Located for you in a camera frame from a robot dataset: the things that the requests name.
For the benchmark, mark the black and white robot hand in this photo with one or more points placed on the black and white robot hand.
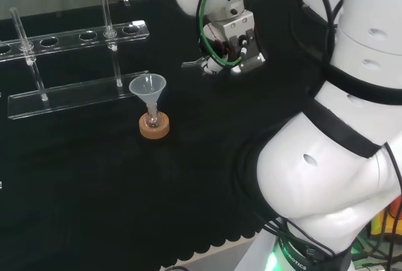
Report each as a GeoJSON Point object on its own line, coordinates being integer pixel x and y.
{"type": "Point", "coordinates": [242, 60]}

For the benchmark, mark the clear plastic funnel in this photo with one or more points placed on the clear plastic funnel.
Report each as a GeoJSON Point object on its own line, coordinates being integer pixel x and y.
{"type": "Point", "coordinates": [147, 85]}

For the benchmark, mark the small glass round-bottom flask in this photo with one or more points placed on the small glass round-bottom flask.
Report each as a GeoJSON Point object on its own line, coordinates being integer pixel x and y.
{"type": "Point", "coordinates": [152, 122]}

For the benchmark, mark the clear acrylic funnel stand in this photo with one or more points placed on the clear acrylic funnel stand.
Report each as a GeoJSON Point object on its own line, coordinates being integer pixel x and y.
{"type": "Point", "coordinates": [78, 96]}

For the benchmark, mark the black bench cloth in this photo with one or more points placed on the black bench cloth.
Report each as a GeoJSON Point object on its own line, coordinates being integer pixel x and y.
{"type": "Point", "coordinates": [125, 189]}

